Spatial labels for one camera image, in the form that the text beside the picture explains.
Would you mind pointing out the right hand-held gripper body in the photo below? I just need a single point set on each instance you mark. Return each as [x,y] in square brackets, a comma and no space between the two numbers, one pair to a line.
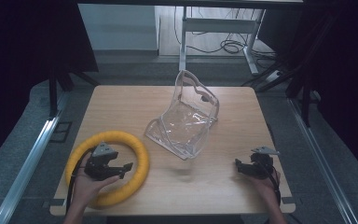
[261,166]

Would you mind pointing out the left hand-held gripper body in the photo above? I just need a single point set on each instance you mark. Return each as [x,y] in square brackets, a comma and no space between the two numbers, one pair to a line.
[101,161]

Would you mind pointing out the person's right hand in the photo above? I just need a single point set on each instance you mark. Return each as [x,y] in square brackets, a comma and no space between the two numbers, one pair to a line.
[268,186]

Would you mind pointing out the person's left hand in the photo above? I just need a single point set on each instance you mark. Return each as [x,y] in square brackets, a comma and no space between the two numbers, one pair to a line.
[85,189]

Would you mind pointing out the clear plastic bag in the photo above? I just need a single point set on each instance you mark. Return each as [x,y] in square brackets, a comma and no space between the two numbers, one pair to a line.
[183,124]

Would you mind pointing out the black metal stand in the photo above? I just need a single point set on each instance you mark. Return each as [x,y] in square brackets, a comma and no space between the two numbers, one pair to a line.
[53,93]
[304,90]

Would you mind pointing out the white power strip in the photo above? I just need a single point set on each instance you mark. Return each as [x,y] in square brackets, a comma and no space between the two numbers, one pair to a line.
[272,75]

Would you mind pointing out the dark curtain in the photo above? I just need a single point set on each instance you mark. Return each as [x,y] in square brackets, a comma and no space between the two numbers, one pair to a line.
[345,77]
[24,62]

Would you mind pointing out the aluminium rail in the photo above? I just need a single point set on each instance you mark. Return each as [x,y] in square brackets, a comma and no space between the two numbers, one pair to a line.
[28,161]
[320,161]

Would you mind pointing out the white desk frame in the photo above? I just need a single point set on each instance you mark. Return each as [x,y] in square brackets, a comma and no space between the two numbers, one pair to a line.
[217,25]

